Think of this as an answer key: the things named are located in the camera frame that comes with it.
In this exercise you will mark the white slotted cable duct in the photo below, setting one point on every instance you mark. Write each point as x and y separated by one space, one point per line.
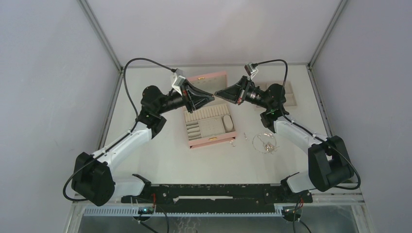
146 211

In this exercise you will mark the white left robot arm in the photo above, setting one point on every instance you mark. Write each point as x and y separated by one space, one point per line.
92 177

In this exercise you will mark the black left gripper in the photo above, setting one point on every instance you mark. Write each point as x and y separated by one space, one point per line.
193 98

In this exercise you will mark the pink jewelry box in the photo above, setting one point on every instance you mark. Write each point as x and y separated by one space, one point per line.
205 126

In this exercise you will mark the beige oval watch pillow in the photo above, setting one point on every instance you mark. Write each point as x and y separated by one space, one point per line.
228 123

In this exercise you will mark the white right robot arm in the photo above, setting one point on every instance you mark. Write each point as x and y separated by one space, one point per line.
328 161

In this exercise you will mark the beige divided tray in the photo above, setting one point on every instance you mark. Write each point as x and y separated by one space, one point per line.
290 103

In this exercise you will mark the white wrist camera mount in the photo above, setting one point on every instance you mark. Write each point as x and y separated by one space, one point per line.
251 70
177 80

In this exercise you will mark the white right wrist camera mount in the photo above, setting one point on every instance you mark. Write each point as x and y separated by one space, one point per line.
251 70

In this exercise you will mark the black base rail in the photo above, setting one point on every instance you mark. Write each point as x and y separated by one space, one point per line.
269 193

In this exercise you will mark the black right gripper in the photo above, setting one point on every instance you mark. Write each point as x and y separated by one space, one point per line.
237 92

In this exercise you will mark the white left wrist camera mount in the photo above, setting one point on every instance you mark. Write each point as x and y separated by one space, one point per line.
177 80

